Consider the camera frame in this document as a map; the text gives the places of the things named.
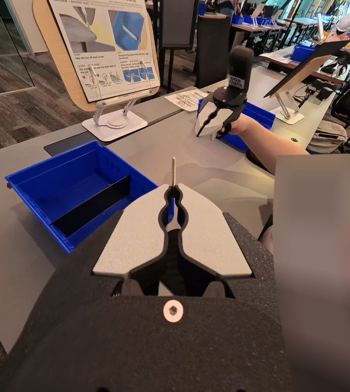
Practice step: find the person's right forearm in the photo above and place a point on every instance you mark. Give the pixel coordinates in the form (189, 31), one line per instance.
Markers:
(273, 144)

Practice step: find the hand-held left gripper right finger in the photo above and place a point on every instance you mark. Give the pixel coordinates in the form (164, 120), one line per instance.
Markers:
(211, 245)

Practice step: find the tilted board on stand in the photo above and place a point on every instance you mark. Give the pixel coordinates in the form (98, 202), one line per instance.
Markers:
(303, 70)

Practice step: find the printed paper sheet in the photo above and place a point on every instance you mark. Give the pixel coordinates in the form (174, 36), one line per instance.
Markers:
(184, 99)

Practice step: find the white board stand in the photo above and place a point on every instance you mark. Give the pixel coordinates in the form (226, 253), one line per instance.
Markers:
(132, 124)

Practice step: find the black framed easel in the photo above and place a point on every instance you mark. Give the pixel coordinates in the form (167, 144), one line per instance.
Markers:
(178, 24)

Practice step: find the steel bolt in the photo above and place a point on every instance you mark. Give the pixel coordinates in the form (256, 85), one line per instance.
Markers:
(173, 174)

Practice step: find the wooden table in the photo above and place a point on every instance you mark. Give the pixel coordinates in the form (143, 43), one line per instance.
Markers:
(285, 61)

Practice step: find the blue plastic bin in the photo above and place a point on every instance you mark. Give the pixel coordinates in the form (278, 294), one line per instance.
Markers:
(257, 119)
(303, 52)
(71, 183)

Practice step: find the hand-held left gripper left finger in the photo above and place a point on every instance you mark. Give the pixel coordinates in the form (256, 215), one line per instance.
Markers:
(135, 242)

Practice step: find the black wrist rest pad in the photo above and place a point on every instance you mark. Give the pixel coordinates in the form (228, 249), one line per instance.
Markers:
(259, 162)

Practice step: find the wooden instruction board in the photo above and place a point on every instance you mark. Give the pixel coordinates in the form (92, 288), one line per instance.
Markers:
(101, 46)

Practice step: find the grey fabric bag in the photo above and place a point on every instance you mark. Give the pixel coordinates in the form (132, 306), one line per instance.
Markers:
(328, 137)

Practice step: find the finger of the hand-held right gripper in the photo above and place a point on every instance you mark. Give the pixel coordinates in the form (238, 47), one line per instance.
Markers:
(205, 115)
(219, 121)

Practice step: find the person's right hand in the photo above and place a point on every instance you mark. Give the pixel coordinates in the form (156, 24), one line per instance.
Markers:
(242, 125)

